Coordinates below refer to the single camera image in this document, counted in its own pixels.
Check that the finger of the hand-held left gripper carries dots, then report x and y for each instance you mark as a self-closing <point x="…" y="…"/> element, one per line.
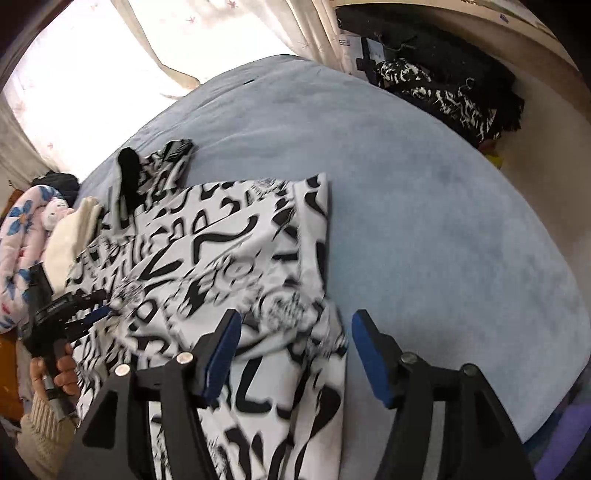
<point x="94" y="317"/>
<point x="87" y="297"/>

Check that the light blue bed blanket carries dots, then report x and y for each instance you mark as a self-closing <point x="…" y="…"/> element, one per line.
<point x="415" y="207"/>

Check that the person's left hand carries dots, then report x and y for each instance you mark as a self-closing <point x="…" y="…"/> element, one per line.
<point x="68" y="374"/>

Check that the wooden shelf unit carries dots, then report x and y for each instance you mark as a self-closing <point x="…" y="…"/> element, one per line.
<point x="461" y="14"/>

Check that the white cardboard box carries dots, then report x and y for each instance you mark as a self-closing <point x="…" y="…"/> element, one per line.
<point x="353" y="50"/>

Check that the floral quilt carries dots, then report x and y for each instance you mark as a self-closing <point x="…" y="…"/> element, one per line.
<point x="18" y="258"/>

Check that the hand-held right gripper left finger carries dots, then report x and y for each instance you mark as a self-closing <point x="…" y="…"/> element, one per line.
<point x="221" y="355"/>

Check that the flower print curtain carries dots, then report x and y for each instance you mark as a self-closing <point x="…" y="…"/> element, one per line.
<point x="221" y="32"/>
<point x="83" y="83"/>

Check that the purple garment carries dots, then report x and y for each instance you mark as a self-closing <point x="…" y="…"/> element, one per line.
<point x="568" y="443"/>

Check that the cream folded garment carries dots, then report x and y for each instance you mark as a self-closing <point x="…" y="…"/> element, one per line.
<point x="69" y="240"/>

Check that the person's left forearm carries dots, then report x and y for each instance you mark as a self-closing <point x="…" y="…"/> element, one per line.
<point x="44" y="438"/>

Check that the yellow object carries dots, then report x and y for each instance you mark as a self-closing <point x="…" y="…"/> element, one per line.
<point x="496" y="161"/>

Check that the white plush toy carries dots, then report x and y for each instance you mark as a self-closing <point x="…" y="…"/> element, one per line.
<point x="53" y="214"/>

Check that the black white patterned garment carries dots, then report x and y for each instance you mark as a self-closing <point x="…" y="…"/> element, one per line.
<point x="443" y="97"/>

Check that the black white printed hoodie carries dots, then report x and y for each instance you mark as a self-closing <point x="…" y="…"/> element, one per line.
<point x="221" y="240"/>

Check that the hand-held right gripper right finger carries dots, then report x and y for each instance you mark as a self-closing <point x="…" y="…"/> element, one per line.
<point x="369" y="360"/>

